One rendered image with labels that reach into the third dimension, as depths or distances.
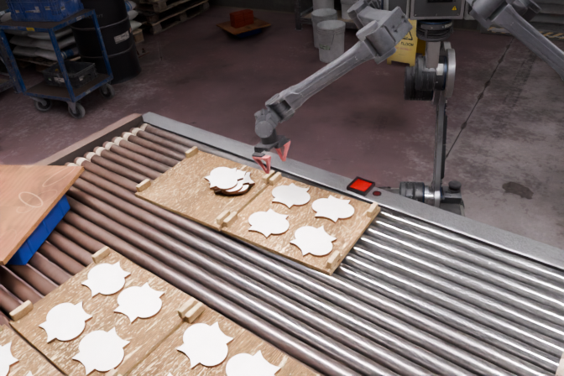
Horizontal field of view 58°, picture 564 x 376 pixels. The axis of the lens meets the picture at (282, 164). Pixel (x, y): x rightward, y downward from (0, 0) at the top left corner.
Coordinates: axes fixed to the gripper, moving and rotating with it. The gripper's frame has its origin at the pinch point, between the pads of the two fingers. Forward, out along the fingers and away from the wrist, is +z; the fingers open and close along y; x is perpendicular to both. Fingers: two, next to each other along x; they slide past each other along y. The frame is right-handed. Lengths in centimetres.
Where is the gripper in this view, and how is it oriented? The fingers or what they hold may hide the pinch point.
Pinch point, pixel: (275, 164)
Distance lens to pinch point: 174.6
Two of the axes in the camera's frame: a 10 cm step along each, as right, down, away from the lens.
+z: 2.1, 8.9, 4.1
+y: 5.6, -4.5, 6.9
